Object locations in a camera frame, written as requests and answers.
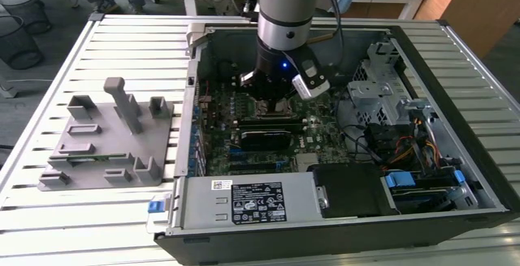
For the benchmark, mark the grey metal stand foot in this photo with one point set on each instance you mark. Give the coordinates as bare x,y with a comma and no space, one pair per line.
8,91

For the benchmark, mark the green RAM stick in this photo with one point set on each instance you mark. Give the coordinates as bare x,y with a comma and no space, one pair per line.
103,157

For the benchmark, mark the silver metal drive cage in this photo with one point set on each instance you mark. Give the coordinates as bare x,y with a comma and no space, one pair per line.
373,92

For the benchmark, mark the black RAM slot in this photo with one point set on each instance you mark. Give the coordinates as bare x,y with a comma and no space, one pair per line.
268,128
268,122

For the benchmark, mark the blue case latch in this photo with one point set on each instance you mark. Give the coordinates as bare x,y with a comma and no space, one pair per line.
156,207

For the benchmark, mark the blue disk carrier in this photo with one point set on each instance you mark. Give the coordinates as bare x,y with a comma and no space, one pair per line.
400,180

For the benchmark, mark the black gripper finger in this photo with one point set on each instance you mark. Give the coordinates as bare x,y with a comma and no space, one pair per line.
288,91
260,91

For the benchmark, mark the brown wooden cabinet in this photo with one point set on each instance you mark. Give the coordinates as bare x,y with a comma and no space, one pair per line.
483,10

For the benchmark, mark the grey plastic parts rack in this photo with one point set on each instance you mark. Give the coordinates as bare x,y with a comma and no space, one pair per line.
153,144

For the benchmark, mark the green motherboard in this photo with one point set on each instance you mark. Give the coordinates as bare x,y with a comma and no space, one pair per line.
324,117

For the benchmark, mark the white webcam black bracket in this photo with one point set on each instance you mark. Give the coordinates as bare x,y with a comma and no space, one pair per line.
312,88

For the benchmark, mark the silver power supply with label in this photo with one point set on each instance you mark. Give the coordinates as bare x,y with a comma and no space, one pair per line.
199,202

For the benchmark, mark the small silver heatsink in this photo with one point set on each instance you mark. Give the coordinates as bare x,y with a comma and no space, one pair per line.
308,161

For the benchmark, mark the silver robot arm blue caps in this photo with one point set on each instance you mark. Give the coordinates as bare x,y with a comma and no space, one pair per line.
284,1

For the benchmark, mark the black graphics card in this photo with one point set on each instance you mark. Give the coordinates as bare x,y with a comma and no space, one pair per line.
264,140

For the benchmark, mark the black plastic shroud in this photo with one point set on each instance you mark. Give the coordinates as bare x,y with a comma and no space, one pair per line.
349,190

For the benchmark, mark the black open PC case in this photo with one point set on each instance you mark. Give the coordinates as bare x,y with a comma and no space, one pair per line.
284,247

